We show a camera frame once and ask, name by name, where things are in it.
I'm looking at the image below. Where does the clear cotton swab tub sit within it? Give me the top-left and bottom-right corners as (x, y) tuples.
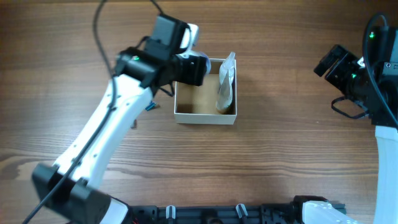
(200, 52), (211, 75)

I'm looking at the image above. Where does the dark mouthwash spray bottle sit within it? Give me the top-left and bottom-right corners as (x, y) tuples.
(219, 52), (236, 85)

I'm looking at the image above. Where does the white floral lotion tube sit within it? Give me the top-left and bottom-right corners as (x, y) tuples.
(216, 68), (234, 114)

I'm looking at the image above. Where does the blue disposable razor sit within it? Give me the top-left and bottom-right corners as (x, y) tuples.
(145, 101), (157, 111)

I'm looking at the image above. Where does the blue white toothbrush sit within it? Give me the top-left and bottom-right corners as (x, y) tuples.
(131, 119), (137, 129)

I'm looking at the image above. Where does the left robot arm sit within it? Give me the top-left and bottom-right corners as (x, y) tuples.
(32, 15), (211, 223)

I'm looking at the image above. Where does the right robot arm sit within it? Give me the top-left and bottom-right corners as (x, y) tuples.
(314, 26), (397, 223)

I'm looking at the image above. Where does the beige open cardboard box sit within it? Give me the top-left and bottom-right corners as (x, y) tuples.
(174, 58), (238, 125)

